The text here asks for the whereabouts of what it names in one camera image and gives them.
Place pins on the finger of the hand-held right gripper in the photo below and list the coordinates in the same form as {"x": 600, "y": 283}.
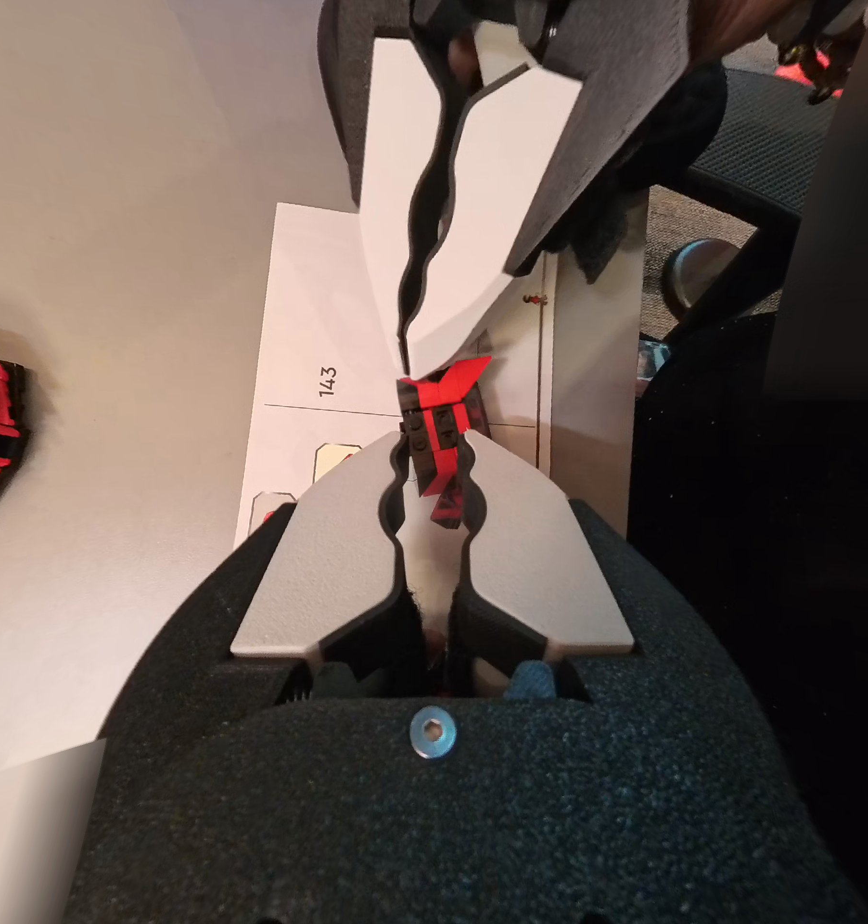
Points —
{"x": 387, "y": 144}
{"x": 506, "y": 180}

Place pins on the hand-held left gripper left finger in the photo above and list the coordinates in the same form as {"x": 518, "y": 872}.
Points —
{"x": 326, "y": 563}

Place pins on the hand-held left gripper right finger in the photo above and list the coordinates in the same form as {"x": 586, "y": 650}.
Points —
{"x": 542, "y": 570}

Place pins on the red lego subassembly with clear piece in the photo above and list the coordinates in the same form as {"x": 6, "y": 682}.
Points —
{"x": 437, "y": 426}

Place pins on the lego instruction booklet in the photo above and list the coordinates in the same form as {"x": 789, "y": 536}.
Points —
{"x": 311, "y": 303}

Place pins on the person's right hand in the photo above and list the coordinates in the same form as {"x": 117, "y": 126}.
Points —
{"x": 463, "y": 61}

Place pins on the black mesh office chair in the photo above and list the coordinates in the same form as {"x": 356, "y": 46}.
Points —
{"x": 759, "y": 159}

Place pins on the red orange cloth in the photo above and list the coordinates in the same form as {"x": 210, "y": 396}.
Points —
{"x": 813, "y": 68}

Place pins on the round grey chair foot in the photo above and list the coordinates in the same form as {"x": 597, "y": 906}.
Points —
{"x": 701, "y": 267}

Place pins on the red and blue printed box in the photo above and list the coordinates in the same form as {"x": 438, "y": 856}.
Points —
{"x": 650, "y": 368}

